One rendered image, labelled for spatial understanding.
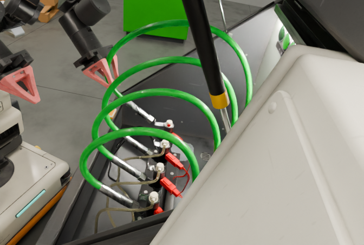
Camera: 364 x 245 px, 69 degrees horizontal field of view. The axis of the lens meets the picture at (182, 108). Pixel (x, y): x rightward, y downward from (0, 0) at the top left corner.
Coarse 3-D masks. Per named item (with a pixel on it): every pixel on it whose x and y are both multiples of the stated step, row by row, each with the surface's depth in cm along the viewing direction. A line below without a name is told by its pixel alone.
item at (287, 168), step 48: (288, 48) 21; (288, 96) 19; (336, 96) 15; (240, 144) 23; (288, 144) 16; (336, 144) 13; (192, 192) 32; (240, 192) 20; (288, 192) 15; (336, 192) 12; (192, 240) 25; (240, 240) 17; (288, 240) 13; (336, 240) 11
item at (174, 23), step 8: (152, 24) 57; (160, 24) 57; (168, 24) 57; (176, 24) 57; (184, 24) 56; (136, 32) 59; (144, 32) 58; (216, 32) 57; (120, 40) 60; (128, 40) 60; (224, 40) 58; (232, 40) 58; (112, 48) 62; (232, 48) 59; (112, 56) 63; (240, 56) 59; (248, 64) 61; (248, 72) 61; (248, 80) 63; (248, 88) 64; (120, 96) 70; (248, 96) 65
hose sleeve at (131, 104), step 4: (128, 104) 70; (132, 104) 71; (132, 108) 71; (136, 108) 71; (140, 108) 72; (136, 112) 72; (140, 112) 72; (144, 112) 72; (144, 116) 72; (148, 116) 73
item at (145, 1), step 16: (128, 0) 363; (144, 0) 363; (160, 0) 362; (176, 0) 362; (128, 16) 376; (144, 16) 376; (160, 16) 376; (176, 16) 376; (128, 32) 394; (160, 32) 390; (176, 32) 389
